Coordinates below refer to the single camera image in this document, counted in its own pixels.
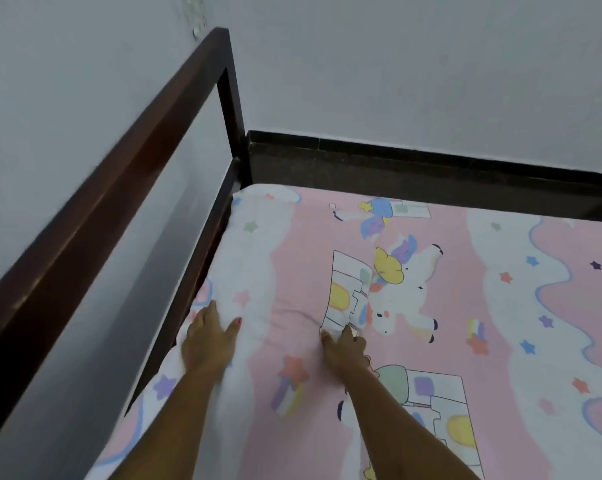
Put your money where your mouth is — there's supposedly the person's right hand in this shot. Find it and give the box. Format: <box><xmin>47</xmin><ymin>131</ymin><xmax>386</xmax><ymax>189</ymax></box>
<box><xmin>320</xmin><ymin>325</ymin><xmax>379</xmax><ymax>391</ymax></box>

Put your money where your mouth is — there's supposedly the person's left hand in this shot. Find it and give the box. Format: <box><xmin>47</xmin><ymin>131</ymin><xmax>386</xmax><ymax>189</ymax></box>
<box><xmin>181</xmin><ymin>300</ymin><xmax>243</xmax><ymax>375</ymax></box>

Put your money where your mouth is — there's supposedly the pink unicorn print bedsheet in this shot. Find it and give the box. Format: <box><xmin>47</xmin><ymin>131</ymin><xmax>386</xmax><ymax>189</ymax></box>
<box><xmin>83</xmin><ymin>183</ymin><xmax>602</xmax><ymax>480</ymax></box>

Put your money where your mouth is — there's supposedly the person's right forearm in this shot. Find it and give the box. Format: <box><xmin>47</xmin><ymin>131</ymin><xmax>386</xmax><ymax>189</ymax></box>
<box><xmin>345</xmin><ymin>374</ymin><xmax>477</xmax><ymax>480</ymax></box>

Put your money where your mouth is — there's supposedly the person's left forearm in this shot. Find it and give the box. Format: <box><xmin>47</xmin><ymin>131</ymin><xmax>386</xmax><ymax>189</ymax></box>
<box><xmin>108</xmin><ymin>366</ymin><xmax>229</xmax><ymax>480</ymax></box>

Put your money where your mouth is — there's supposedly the black skirting board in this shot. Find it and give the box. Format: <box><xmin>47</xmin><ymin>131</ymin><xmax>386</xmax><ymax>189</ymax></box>
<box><xmin>246</xmin><ymin>130</ymin><xmax>602</xmax><ymax>224</ymax></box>

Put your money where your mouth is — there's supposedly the dark wooden bed frame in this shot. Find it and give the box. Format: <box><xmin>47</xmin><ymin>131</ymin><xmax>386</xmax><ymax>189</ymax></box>
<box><xmin>0</xmin><ymin>27</ymin><xmax>254</xmax><ymax>480</ymax></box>

